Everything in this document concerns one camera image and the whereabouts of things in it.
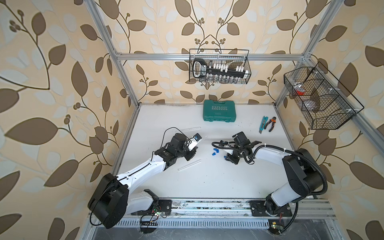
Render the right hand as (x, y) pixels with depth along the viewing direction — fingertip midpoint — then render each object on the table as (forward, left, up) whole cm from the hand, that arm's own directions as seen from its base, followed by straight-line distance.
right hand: (228, 155), depth 93 cm
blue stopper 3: (+4, +8, +2) cm, 9 cm away
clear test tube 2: (+23, +27, -2) cm, 35 cm away
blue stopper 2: (+1, +9, 0) cm, 9 cm away
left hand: (+1, +21, +13) cm, 25 cm away
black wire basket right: (+11, -45, +34) cm, 57 cm away
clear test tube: (-4, +22, 0) cm, 22 cm away
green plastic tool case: (+35, +2, +4) cm, 35 cm away
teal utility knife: (+26, -31, +1) cm, 41 cm away
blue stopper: (+3, +7, +1) cm, 7 cm away
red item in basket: (+21, -39, +31) cm, 54 cm away
